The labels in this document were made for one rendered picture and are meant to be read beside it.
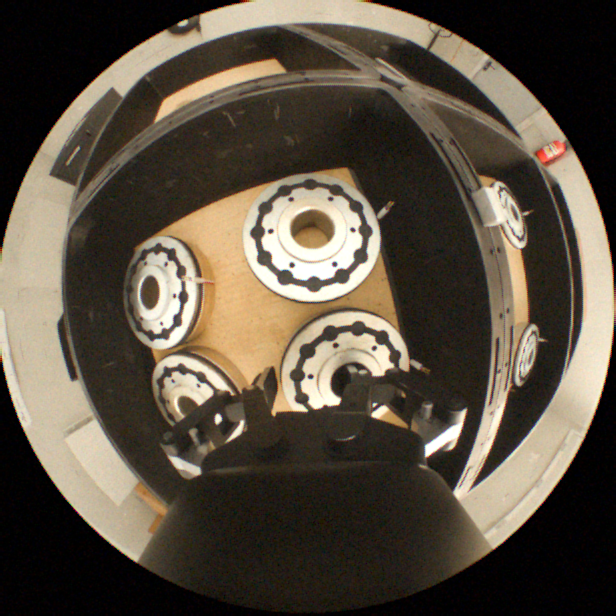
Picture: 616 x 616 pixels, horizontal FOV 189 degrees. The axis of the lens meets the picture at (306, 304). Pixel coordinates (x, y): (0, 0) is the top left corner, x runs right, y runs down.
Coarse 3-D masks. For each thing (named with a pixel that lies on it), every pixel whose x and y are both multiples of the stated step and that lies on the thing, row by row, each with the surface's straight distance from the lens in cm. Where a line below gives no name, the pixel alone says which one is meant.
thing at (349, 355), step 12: (348, 348) 13; (336, 360) 13; (348, 360) 13; (360, 360) 13; (372, 360) 14; (324, 372) 13; (372, 372) 14; (324, 384) 14; (324, 396) 14; (336, 396) 14
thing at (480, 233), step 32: (224, 96) 14; (256, 96) 13; (384, 96) 15; (160, 128) 15; (416, 128) 13; (128, 160) 16; (448, 160) 12; (96, 192) 18; (480, 224) 11; (64, 256) 22; (480, 256) 10; (64, 288) 21; (480, 288) 11; (64, 320) 21; (96, 416) 21; (480, 416) 14; (480, 448) 18
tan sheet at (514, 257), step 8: (480, 176) 37; (488, 184) 38; (512, 256) 37; (520, 256) 40; (512, 264) 36; (520, 264) 40; (512, 272) 36; (520, 272) 39; (512, 280) 35; (520, 280) 39; (520, 288) 39; (520, 296) 39; (520, 304) 39; (520, 312) 39; (520, 320) 39; (512, 384) 44
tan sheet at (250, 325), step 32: (256, 192) 19; (192, 224) 21; (224, 224) 19; (224, 256) 18; (224, 288) 17; (256, 288) 16; (384, 288) 17; (224, 320) 18; (256, 320) 16; (288, 320) 16; (160, 352) 23; (224, 352) 18; (256, 352) 17; (384, 416) 22
